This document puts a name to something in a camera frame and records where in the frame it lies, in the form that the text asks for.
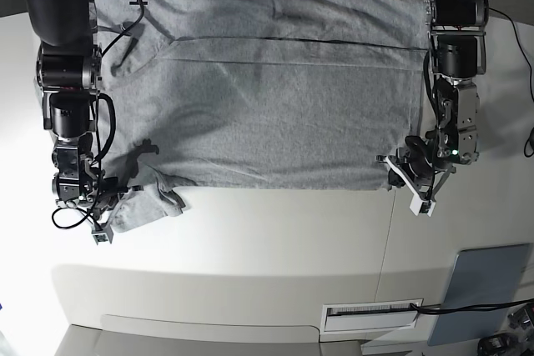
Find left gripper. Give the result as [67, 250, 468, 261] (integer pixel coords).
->
[376, 135, 456, 206]

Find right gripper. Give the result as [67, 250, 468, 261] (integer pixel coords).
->
[83, 177, 144, 235]

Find grey T-shirt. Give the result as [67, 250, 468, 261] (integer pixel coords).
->
[96, 0, 428, 232]

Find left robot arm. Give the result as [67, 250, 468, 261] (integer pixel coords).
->
[377, 0, 490, 216]

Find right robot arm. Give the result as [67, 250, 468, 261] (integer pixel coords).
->
[26, 0, 131, 243]

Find grey-blue flat panel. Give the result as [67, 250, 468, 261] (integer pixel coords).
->
[427, 243, 531, 347]

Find black device bottom right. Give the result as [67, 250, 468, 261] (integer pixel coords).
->
[477, 333, 516, 356]

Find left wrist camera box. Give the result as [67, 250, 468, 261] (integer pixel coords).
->
[410, 196, 436, 217]

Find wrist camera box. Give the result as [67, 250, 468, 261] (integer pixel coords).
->
[92, 224, 113, 245]
[410, 196, 436, 217]

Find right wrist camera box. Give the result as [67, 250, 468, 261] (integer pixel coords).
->
[92, 224, 113, 245]

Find black cable over panel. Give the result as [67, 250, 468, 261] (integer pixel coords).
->
[409, 299, 534, 316]

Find white table cable grommet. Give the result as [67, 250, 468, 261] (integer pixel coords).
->
[320, 298, 423, 334]

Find black cable right side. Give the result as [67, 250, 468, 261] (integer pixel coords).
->
[395, 0, 534, 103]

